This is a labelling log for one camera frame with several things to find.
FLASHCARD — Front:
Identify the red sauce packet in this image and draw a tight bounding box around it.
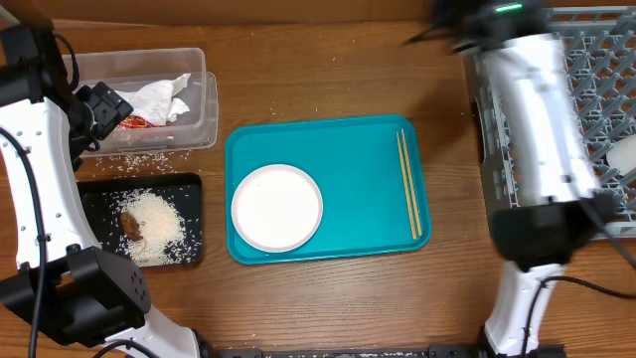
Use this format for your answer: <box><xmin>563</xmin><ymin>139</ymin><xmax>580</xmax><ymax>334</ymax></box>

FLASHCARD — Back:
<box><xmin>116</xmin><ymin>114</ymin><xmax>158</xmax><ymax>130</ymax></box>

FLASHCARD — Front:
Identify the white napkin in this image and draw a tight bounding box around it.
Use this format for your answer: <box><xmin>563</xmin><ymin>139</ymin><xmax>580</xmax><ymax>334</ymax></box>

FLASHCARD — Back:
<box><xmin>116</xmin><ymin>74</ymin><xmax>191</xmax><ymax>127</ymax></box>

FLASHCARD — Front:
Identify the brown food scrap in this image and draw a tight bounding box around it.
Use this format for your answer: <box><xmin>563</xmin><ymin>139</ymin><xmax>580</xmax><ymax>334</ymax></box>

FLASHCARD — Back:
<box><xmin>120</xmin><ymin>212</ymin><xmax>142</xmax><ymax>242</ymax></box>

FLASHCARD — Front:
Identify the pile of rice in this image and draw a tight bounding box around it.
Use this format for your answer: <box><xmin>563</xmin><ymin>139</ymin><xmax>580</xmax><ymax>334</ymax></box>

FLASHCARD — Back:
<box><xmin>106</xmin><ymin>189</ymin><xmax>201</xmax><ymax>268</ymax></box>

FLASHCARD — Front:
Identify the large white plate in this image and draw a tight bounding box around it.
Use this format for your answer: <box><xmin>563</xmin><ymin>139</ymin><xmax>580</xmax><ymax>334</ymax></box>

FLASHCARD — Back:
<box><xmin>231</xmin><ymin>164</ymin><xmax>324</xmax><ymax>254</ymax></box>

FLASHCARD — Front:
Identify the wooden chopstick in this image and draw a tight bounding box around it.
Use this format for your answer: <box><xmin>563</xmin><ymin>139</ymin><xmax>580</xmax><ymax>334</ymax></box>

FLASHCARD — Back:
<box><xmin>399</xmin><ymin>129</ymin><xmax>423</xmax><ymax>238</ymax></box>
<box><xmin>396</xmin><ymin>132</ymin><xmax>417</xmax><ymax>241</ymax></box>

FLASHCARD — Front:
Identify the white cup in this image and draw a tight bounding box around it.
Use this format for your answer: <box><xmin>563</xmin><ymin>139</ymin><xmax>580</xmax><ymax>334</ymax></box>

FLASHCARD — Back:
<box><xmin>606</xmin><ymin>134</ymin><xmax>636</xmax><ymax>175</ymax></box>

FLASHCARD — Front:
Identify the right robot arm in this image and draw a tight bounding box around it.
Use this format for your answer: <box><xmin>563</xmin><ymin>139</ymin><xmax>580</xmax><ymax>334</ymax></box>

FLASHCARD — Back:
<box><xmin>432</xmin><ymin>1</ymin><xmax>616</xmax><ymax>357</ymax></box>

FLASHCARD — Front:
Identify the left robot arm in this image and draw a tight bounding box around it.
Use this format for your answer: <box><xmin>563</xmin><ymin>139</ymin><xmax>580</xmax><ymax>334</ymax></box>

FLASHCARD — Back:
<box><xmin>1</xmin><ymin>24</ymin><xmax>213</xmax><ymax>357</ymax></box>

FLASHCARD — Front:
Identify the grey dishwasher rack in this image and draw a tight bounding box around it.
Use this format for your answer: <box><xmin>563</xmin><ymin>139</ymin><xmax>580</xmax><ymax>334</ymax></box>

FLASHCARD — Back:
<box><xmin>464</xmin><ymin>6</ymin><xmax>635</xmax><ymax>238</ymax></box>

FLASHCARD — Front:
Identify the clear plastic bin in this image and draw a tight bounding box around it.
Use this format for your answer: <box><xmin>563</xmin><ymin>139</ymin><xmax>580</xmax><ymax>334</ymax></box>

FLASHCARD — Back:
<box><xmin>76</xmin><ymin>48</ymin><xmax>219</xmax><ymax>156</ymax></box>

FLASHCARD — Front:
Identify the black rectangular tray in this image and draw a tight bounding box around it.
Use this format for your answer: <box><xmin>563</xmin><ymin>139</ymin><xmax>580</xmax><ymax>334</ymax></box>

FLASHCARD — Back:
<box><xmin>79</xmin><ymin>173</ymin><xmax>204</xmax><ymax>266</ymax></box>

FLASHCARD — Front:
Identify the teal serving tray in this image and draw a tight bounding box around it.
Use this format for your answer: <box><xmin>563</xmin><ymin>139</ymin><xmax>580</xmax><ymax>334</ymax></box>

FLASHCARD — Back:
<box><xmin>225</xmin><ymin>114</ymin><xmax>432</xmax><ymax>265</ymax></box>

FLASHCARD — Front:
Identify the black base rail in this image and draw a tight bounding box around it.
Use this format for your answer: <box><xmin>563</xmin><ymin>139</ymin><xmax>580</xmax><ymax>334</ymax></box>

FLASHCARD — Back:
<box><xmin>213</xmin><ymin>341</ymin><xmax>567</xmax><ymax>358</ymax></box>

